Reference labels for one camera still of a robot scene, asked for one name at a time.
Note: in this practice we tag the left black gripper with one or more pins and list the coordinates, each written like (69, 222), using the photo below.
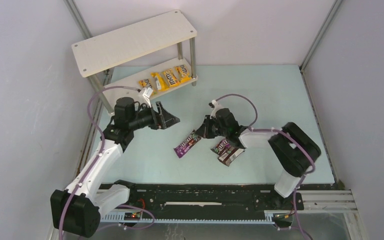
(158, 116)

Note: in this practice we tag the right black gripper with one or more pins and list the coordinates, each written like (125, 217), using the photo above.
(210, 126)

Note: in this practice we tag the purple M&M bag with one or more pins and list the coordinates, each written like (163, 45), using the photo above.
(221, 147)
(191, 140)

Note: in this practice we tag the yellow candy bag barcode up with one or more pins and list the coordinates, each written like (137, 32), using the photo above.
(159, 82)

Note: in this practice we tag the brown M&M bag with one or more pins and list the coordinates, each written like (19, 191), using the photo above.
(229, 155)

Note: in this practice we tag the yellow M&M bag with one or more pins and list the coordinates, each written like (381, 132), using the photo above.
(183, 73)
(145, 83)
(171, 79)

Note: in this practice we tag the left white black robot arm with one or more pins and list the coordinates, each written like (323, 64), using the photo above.
(79, 208)

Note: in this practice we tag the white two-tier metal shelf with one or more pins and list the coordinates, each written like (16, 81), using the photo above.
(117, 47)

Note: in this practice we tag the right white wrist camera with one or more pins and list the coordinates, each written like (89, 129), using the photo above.
(216, 106)

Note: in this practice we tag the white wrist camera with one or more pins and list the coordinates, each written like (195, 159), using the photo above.
(144, 95)
(216, 106)

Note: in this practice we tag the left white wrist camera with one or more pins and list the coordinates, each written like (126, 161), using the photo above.
(144, 95)

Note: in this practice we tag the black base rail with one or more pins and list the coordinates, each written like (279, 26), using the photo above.
(211, 202)

